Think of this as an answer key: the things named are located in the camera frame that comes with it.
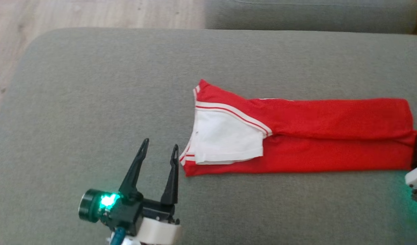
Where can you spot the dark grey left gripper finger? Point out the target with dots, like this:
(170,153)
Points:
(135,173)
(172,183)

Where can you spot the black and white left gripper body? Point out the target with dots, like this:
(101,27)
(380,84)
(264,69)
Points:
(150,217)

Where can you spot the red shorts with white trim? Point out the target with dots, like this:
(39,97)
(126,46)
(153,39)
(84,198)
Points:
(331,119)

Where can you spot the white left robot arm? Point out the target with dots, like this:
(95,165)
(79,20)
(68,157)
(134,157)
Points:
(130,242)

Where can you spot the grey sofa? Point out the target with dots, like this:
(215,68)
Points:
(92,85)

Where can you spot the round wrist camera green light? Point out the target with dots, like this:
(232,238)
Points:
(89,206)

